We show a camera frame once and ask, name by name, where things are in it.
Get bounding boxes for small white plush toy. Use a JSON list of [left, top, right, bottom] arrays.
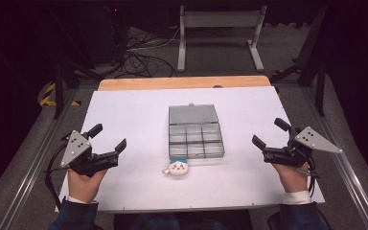
[[161, 157, 190, 177]]

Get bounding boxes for white table mat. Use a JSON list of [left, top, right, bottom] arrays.
[[55, 85, 326, 214]]

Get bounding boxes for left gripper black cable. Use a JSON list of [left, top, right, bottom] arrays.
[[43, 140, 70, 210]]

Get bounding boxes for black metal stand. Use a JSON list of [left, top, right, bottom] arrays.
[[269, 6, 329, 117]]

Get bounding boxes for tangle of black floor cables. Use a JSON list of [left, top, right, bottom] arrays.
[[108, 27, 181, 80]]

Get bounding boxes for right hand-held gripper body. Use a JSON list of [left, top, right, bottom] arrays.
[[262, 126, 344, 169]]

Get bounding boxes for white metal stand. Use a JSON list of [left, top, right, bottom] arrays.
[[176, 5, 268, 73]]

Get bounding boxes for person's right hand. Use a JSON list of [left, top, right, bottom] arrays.
[[271, 161, 311, 194]]

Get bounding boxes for person's left hand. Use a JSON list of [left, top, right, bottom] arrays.
[[67, 168, 108, 204]]

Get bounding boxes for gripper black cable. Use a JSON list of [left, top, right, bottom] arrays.
[[43, 140, 70, 210], [296, 154, 320, 198]]

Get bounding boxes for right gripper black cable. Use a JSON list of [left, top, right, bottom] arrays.
[[296, 154, 320, 198]]

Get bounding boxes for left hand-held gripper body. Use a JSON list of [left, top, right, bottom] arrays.
[[59, 129, 120, 178]]

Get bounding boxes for clear plastic compartment box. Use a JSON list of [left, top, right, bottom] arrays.
[[168, 103, 226, 160]]

